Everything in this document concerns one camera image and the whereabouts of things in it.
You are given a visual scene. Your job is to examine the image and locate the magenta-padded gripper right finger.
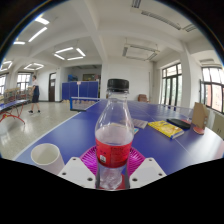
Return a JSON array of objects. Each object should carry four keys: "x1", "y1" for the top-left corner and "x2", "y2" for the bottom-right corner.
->
[{"x1": 126, "y1": 146, "x2": 168, "y2": 190}]

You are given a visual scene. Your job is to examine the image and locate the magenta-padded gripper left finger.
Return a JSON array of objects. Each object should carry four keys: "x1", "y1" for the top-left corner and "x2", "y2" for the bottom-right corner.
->
[{"x1": 57, "y1": 145, "x2": 101, "y2": 190}]

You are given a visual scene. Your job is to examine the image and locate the clear red-labelled water bottle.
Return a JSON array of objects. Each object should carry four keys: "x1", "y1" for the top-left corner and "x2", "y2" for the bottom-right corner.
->
[{"x1": 94, "y1": 78, "x2": 135, "y2": 190}]

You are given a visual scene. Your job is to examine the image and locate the grey notebook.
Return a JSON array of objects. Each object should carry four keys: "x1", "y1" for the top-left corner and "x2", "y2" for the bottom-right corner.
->
[{"x1": 132, "y1": 118, "x2": 149, "y2": 130}]

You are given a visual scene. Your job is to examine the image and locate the white cup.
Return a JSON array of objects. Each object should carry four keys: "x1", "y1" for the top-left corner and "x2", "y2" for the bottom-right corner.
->
[{"x1": 30, "y1": 142, "x2": 66, "y2": 176}]

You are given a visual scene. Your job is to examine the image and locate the thick yellow book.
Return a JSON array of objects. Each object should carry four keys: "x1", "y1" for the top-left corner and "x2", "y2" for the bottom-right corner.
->
[{"x1": 147, "y1": 120, "x2": 185, "y2": 140}]

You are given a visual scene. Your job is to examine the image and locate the black table tennis paddle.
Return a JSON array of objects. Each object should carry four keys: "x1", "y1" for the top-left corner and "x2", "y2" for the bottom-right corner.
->
[{"x1": 166, "y1": 118, "x2": 192, "y2": 131}]

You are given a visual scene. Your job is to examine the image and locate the folded blue tennis tables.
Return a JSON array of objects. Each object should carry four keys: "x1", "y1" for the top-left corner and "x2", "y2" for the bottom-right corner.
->
[{"x1": 61, "y1": 80, "x2": 100, "y2": 101}]

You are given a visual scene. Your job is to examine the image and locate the brown cardboard box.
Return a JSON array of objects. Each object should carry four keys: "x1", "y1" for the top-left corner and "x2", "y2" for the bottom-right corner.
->
[{"x1": 191, "y1": 101, "x2": 210, "y2": 131}]

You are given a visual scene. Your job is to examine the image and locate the dark door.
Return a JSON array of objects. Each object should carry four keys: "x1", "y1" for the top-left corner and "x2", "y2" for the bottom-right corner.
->
[{"x1": 48, "y1": 72, "x2": 57, "y2": 102}]

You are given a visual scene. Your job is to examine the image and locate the tall black-framed window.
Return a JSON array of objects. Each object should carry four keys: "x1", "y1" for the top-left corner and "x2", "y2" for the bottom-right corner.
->
[{"x1": 160, "y1": 63, "x2": 183, "y2": 108}]

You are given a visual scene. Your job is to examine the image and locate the person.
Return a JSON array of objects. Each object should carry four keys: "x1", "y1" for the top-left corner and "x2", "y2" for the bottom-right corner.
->
[{"x1": 27, "y1": 74, "x2": 42, "y2": 115}]

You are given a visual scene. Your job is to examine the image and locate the white cabinet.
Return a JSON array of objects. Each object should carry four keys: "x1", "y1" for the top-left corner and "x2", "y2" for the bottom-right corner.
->
[{"x1": 211, "y1": 111, "x2": 224, "y2": 140}]

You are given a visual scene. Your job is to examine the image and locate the red-legged blue tennis table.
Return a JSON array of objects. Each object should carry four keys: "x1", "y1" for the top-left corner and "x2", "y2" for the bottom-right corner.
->
[{"x1": 0, "y1": 98, "x2": 31, "y2": 125}]

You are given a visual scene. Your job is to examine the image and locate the distant bright window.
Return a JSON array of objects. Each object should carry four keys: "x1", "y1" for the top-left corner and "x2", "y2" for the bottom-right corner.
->
[{"x1": 16, "y1": 73, "x2": 32, "y2": 91}]

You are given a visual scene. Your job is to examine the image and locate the wide black-framed window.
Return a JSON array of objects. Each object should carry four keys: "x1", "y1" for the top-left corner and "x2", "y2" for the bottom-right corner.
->
[{"x1": 199, "y1": 66, "x2": 224, "y2": 113}]

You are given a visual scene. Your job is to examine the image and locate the ceiling lights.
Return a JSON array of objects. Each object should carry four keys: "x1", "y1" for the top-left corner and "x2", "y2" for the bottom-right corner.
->
[{"x1": 0, "y1": 0, "x2": 198, "y2": 73}]

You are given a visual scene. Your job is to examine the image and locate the framed wall picture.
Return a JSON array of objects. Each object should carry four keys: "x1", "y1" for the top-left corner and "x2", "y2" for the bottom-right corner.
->
[{"x1": 82, "y1": 73, "x2": 98, "y2": 82}]

